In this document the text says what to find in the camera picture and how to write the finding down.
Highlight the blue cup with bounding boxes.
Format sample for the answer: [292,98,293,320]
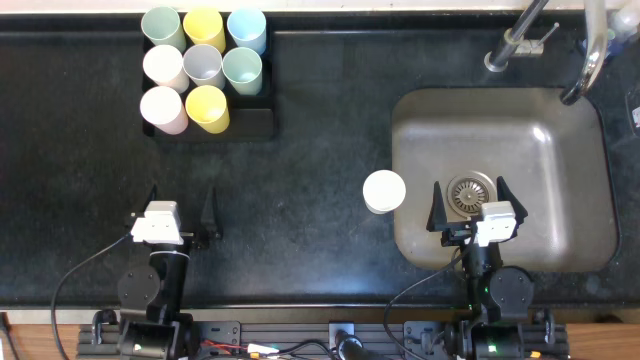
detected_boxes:
[226,7,268,56]

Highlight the blue soap bottle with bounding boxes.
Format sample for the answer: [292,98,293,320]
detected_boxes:
[582,2,640,57]

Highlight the grey cup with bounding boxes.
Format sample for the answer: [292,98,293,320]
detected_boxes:
[182,43,226,90]

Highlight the black tray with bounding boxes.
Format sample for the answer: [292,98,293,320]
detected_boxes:
[142,19,275,109]
[142,97,277,142]

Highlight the mounting rail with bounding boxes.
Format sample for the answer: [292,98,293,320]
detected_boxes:
[77,309,571,360]

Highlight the green cup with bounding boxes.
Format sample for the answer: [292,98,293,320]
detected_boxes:
[221,46,264,96]
[140,5,187,54]

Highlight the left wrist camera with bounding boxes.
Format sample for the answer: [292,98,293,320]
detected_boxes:
[130,200,184,246]

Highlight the black cable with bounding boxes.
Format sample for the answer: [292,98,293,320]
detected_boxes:
[382,227,479,360]
[50,232,134,360]

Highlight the steel sink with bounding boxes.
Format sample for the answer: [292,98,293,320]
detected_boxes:
[391,87,620,274]

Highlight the white cup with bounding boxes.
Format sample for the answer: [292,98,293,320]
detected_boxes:
[362,169,407,215]
[142,44,190,95]

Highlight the steel tap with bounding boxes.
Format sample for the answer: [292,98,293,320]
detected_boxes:
[483,0,611,106]

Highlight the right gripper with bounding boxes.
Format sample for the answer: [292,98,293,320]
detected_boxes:
[426,175,529,247]

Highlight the yellow cup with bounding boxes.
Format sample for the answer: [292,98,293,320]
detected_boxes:
[184,84,231,135]
[182,6,227,54]

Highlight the pink cup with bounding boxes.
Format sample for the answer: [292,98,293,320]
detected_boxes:
[139,85,190,136]

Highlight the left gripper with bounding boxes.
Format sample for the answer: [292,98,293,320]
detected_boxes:
[144,184,224,250]

